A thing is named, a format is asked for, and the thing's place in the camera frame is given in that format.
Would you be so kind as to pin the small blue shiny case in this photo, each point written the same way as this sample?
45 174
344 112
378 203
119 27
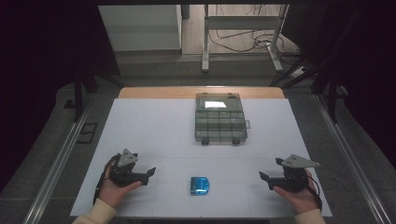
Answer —
199 185

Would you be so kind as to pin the black floor plate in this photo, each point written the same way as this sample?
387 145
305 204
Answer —
87 132

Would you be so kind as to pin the person's right hand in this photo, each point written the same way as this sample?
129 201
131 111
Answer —
299 199

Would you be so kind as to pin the clear plastic compartment box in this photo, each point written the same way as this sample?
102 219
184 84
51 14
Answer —
221 123

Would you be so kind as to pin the wooden table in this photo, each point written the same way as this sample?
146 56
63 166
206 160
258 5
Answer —
155 92

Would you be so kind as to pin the white power strip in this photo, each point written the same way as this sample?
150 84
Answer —
298 72

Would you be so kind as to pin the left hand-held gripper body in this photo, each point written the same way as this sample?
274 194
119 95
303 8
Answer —
124 169

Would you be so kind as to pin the black tripod stand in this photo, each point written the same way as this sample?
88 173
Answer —
323 77

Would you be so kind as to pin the white cabinet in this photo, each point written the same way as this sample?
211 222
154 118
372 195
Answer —
140 28

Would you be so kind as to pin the black metal stand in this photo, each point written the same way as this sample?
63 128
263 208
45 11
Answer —
81 93

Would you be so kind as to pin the person's left hand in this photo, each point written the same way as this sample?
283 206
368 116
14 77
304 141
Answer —
113 193

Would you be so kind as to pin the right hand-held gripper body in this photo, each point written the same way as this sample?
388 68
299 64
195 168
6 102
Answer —
291 177

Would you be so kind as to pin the white metal desk frame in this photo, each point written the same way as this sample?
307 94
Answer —
239 22

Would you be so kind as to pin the white board table cover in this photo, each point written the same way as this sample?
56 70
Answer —
174 133

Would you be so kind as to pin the metal floor rail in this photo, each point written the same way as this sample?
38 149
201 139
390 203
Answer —
351 158
54 168

